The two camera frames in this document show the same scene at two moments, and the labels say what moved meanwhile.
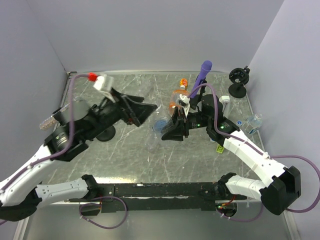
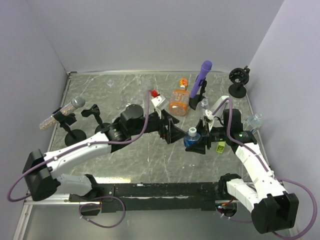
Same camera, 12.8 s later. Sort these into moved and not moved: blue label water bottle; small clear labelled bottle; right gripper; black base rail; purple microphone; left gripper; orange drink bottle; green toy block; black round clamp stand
Moved: right gripper; left gripper; blue label water bottle
Not moved: purple microphone; small clear labelled bottle; orange drink bottle; green toy block; black base rail; black round clamp stand
